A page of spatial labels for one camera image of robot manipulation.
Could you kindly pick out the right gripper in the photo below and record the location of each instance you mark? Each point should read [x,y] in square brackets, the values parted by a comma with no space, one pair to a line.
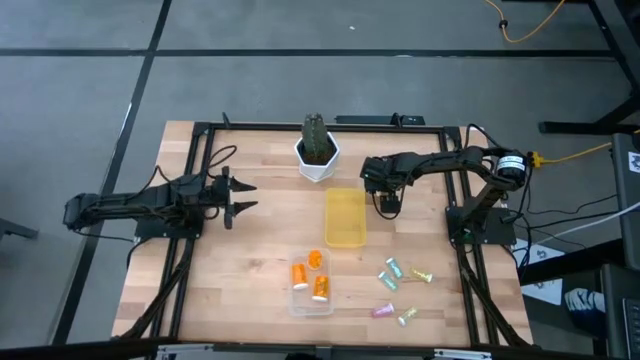
[380,172]

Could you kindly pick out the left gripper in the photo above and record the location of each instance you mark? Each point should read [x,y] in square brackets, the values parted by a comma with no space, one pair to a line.
[226,200]

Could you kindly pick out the teal pill bottle white cap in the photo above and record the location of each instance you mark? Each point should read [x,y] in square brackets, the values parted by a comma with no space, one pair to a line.
[388,281]
[394,268]

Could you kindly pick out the orange pill bottle white cap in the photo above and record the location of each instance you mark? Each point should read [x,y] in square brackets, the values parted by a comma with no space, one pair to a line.
[299,276]
[315,260]
[320,287]

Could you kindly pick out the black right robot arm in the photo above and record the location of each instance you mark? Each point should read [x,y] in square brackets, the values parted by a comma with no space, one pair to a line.
[450,160]

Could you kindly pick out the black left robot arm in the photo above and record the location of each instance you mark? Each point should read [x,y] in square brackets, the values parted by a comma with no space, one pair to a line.
[125,202]

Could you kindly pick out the yellow plastic bin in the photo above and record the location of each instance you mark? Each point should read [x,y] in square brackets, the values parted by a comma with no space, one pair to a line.
[345,220]

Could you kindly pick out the clear frosted plastic bin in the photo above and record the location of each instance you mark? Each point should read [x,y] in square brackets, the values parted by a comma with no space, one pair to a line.
[305,307]

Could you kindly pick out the white faceted plant pot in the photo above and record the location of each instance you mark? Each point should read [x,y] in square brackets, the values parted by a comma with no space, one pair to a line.
[316,171]

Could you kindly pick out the green cactus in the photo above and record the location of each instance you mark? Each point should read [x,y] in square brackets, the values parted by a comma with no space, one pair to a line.
[316,137]

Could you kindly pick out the white printed marker sheet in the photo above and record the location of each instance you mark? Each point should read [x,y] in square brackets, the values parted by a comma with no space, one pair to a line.
[542,290]

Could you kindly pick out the grey chair base leg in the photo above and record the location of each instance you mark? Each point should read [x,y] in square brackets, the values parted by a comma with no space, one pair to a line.
[15,229]

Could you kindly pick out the person's shoe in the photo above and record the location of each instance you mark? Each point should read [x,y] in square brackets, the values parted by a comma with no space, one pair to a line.
[585,305]

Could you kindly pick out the grey equipment case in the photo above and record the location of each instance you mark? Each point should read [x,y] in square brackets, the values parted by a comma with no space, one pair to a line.
[627,200]

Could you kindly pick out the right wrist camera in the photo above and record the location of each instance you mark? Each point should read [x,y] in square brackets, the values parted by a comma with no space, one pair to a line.
[390,204]

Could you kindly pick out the black aluminium table frame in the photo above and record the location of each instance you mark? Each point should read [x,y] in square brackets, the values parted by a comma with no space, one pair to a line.
[455,235]

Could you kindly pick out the silver camera mount rail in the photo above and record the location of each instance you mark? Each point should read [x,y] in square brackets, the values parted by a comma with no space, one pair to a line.
[200,351]

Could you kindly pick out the black desk frame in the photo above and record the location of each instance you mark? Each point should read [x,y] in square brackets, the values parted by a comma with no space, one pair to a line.
[612,45]

